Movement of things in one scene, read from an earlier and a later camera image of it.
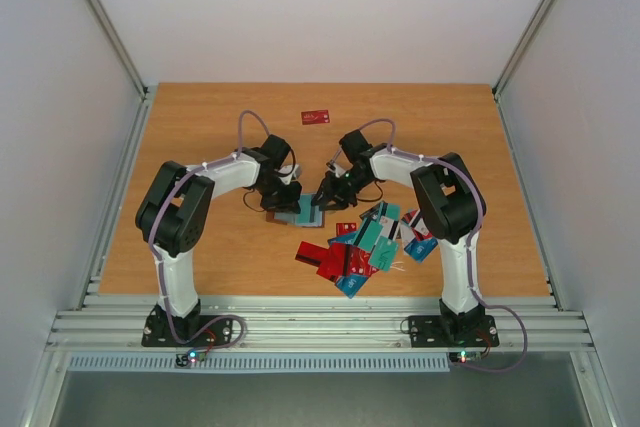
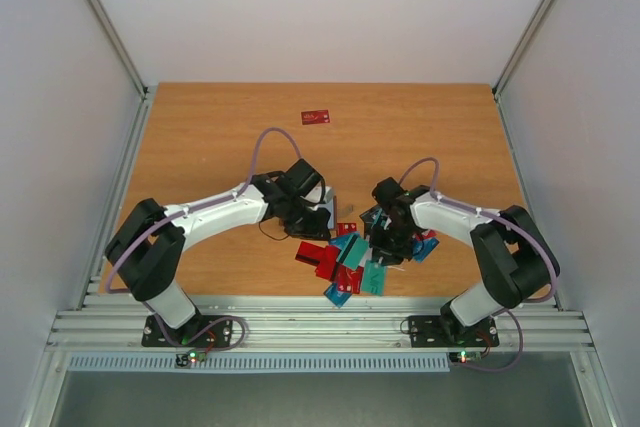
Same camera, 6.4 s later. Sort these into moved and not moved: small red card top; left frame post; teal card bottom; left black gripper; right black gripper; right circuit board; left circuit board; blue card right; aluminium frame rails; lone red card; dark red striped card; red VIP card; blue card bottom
Moved: red VIP card; blue card bottom; teal card bottom; left black gripper; right black gripper
Not moved: aluminium frame rails; dark red striped card; right circuit board; lone red card; left frame post; left circuit board; small red card top; blue card right
